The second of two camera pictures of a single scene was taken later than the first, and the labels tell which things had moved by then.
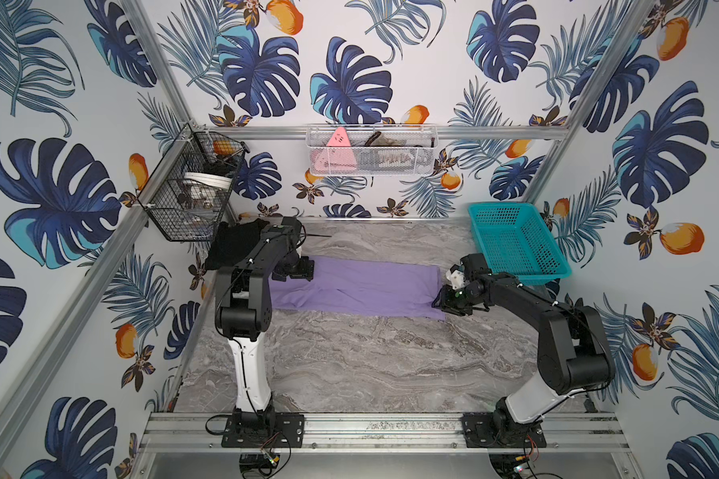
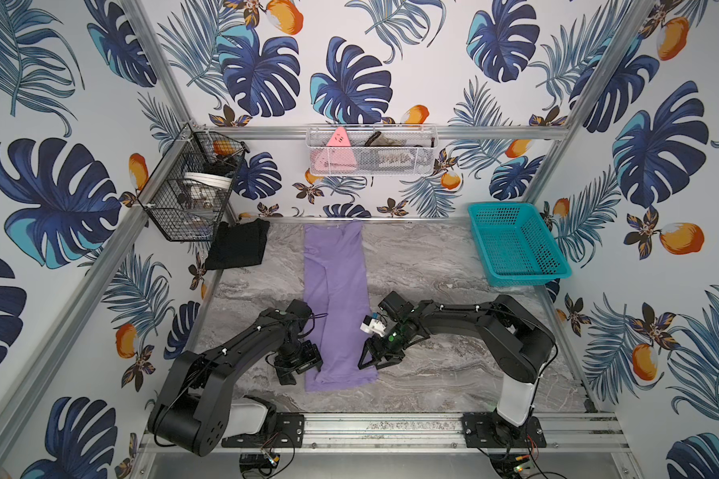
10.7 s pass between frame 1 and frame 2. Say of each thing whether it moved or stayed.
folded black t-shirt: stayed
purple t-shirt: moved
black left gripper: moved
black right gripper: moved
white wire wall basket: stayed
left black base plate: stayed
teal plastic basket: stayed
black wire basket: stayed
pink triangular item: stayed
